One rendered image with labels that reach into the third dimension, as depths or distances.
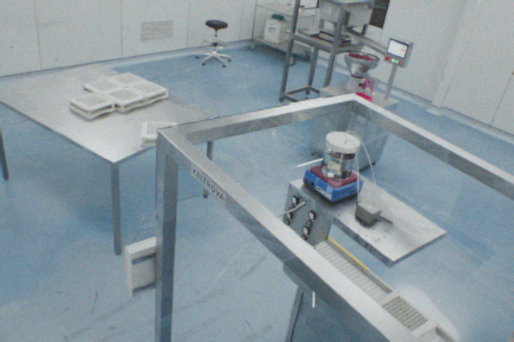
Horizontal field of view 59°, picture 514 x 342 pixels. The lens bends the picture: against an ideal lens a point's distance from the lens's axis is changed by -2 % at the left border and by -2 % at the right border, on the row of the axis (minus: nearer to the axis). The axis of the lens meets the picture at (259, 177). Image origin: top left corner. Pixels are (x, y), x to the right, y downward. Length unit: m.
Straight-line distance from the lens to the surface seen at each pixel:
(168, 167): 1.70
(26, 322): 3.23
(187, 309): 3.19
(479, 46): 7.04
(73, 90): 4.12
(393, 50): 4.77
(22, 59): 6.53
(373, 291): 2.38
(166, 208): 1.80
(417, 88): 7.46
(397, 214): 2.14
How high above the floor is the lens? 2.38
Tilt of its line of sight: 32 degrees down
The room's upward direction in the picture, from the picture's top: 9 degrees clockwise
